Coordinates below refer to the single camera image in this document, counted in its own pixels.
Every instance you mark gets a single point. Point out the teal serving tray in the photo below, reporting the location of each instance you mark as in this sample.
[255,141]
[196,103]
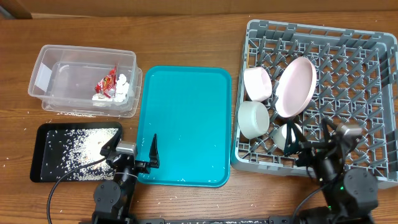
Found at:
[188,111]

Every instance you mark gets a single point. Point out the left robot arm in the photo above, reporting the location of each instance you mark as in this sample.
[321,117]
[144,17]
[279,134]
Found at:
[113,197]

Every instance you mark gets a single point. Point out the grey bowl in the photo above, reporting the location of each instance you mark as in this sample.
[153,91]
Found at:
[253,119]

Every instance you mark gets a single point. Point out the white cup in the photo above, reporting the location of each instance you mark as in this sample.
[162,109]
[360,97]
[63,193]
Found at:
[280,137]

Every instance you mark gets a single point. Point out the black rail at bottom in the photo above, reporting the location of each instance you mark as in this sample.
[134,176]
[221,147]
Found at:
[269,220]

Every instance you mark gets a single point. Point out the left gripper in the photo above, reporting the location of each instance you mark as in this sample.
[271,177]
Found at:
[143,166]

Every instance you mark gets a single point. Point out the red foil wrapper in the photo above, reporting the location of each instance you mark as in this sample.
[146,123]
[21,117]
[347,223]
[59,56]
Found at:
[107,86]

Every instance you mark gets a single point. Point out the black tray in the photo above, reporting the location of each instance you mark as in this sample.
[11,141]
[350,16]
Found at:
[100,171]

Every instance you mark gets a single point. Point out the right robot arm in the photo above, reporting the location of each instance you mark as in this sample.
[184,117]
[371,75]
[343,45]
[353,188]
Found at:
[350,195]

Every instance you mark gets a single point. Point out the white napkin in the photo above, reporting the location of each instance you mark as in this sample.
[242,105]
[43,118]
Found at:
[122,87]

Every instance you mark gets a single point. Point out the grey dishwasher rack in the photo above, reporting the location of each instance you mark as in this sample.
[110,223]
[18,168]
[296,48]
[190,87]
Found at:
[356,83]

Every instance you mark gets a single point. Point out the white plate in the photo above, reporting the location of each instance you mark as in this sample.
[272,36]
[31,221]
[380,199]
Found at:
[296,87]

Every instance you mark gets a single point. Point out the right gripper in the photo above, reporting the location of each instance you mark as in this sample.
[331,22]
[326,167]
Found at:
[310,148]

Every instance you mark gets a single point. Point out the clear plastic bin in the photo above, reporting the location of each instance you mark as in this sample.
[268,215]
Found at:
[64,78]

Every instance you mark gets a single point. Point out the pink bowl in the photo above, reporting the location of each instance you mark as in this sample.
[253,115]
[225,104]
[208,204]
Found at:
[257,83]

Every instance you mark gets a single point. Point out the spilled rice pile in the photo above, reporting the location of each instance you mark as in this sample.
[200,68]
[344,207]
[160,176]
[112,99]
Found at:
[68,149]

